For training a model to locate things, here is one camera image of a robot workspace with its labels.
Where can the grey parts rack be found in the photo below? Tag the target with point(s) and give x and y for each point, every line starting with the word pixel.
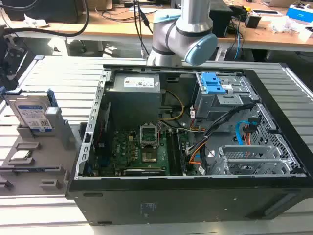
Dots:
pixel 49 156

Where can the hard disk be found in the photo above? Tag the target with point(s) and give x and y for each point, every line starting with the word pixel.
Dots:
pixel 29 115

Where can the black expansion slot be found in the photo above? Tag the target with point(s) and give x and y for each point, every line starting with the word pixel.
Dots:
pixel 144 172

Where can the silver CPU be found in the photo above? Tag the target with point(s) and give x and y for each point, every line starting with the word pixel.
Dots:
pixel 20 155

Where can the blue white cardboard box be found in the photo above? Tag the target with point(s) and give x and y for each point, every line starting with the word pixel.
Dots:
pixel 298 14

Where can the blue plastic bay latch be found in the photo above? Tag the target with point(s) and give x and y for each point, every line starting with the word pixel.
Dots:
pixel 210 83

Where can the white crumpled paper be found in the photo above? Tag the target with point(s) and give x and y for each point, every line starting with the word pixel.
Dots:
pixel 34 22

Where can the black open PC case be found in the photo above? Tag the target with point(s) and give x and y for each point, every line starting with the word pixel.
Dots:
pixel 171 195

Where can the wooden desk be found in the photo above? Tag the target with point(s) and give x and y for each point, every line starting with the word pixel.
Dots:
pixel 110 27

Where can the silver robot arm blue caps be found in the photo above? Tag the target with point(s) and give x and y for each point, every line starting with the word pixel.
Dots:
pixel 193 19

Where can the green motherboard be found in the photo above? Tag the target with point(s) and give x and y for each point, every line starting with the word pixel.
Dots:
pixel 122 149

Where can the large black monitor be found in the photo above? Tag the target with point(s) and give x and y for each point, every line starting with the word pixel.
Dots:
pixel 49 9

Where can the grey metal drive cage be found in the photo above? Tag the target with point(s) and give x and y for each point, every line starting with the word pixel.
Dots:
pixel 220 105

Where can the small black device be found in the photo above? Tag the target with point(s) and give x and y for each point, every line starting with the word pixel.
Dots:
pixel 253 21

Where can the black RAM slot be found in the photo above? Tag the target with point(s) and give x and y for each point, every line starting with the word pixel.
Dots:
pixel 179 156
pixel 173 151

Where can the white plastic wrapping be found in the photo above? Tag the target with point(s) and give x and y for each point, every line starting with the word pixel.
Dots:
pixel 286 24

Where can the black box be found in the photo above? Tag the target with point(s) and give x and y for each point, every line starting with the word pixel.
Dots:
pixel 220 22

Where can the grey metal disk bay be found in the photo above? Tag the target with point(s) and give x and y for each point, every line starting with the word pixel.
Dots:
pixel 244 148

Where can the grey power supply unit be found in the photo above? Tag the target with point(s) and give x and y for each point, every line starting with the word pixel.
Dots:
pixel 132 98

